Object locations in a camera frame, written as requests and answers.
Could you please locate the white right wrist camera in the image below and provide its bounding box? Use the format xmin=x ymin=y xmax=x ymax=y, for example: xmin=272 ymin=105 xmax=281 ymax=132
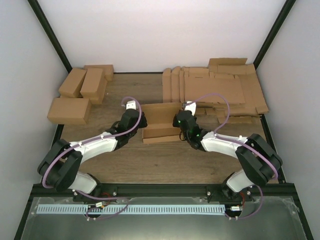
xmin=182 ymin=101 xmax=197 ymax=116

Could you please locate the light blue slotted cable duct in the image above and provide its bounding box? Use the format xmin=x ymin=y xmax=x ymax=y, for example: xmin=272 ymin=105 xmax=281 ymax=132
xmin=36 ymin=204 xmax=226 ymax=215

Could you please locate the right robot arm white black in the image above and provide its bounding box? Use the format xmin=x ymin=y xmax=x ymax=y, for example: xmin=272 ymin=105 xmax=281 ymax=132
xmin=172 ymin=110 xmax=283 ymax=200

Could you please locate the stack of flat cardboard blanks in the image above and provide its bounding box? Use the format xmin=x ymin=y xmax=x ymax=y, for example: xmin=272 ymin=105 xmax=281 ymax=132
xmin=162 ymin=58 xmax=269 ymax=123

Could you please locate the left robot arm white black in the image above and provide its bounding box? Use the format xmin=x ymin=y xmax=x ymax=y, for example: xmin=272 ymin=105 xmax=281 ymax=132
xmin=37 ymin=108 xmax=147 ymax=200

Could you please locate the folded cardboard box front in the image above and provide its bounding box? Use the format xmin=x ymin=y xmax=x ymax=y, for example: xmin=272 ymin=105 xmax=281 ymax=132
xmin=47 ymin=97 xmax=92 ymax=125

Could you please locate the black aluminium frame rail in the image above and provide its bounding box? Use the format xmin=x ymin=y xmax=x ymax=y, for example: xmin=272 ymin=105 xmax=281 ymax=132
xmin=30 ymin=183 xmax=297 ymax=203

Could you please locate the cardboard box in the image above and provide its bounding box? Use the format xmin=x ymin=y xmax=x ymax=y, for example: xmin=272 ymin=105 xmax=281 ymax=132
xmin=89 ymin=77 xmax=107 ymax=105
xmin=80 ymin=67 xmax=104 ymax=99
xmin=47 ymin=97 xmax=92 ymax=125
xmin=83 ymin=64 xmax=114 ymax=82
xmin=141 ymin=102 xmax=182 ymax=144
xmin=58 ymin=68 xmax=87 ymax=98

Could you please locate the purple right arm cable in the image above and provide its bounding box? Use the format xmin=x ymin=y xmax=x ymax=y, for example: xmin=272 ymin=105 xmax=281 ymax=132
xmin=184 ymin=92 xmax=279 ymax=221

